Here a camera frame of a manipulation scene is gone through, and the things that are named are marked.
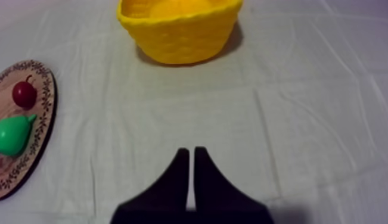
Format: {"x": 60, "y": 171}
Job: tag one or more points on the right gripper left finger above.
{"x": 164, "y": 195}

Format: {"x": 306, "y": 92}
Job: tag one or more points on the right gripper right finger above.
{"x": 218, "y": 195}

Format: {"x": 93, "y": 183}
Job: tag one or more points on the round wooden board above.
{"x": 40, "y": 125}

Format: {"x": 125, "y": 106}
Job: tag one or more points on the yellow plastic basket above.
{"x": 180, "y": 30}

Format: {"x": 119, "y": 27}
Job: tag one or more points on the green toy pear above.
{"x": 10, "y": 134}

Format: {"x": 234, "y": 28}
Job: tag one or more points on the small red fruit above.
{"x": 24, "y": 94}

